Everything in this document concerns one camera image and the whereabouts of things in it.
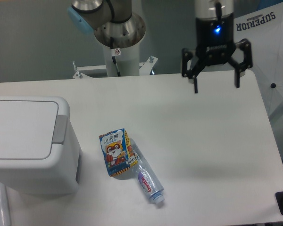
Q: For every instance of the clear plastic water bottle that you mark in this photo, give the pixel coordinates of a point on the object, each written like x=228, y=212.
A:
x=146, y=177

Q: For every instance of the white metal mounting frame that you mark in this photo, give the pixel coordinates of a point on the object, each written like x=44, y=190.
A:
x=146, y=68

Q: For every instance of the colourful cartoon snack bag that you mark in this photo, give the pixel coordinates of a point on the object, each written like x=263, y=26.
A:
x=117, y=150

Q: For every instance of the grey trash can push button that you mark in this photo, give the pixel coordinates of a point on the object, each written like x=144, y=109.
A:
x=60, y=129

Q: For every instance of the white trash can lid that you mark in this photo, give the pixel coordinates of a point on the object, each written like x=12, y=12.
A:
x=26, y=129

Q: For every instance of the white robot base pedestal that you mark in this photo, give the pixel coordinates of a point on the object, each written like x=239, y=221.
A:
x=122, y=61

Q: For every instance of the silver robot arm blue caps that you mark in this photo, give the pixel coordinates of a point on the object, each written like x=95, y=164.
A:
x=117, y=27

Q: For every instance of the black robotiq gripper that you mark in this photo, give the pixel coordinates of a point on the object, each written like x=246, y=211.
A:
x=215, y=46

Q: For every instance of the white trash can body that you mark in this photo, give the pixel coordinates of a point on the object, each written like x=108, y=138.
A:
x=56, y=174

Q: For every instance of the white superior umbrella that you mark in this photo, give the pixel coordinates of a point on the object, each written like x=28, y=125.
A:
x=264, y=29

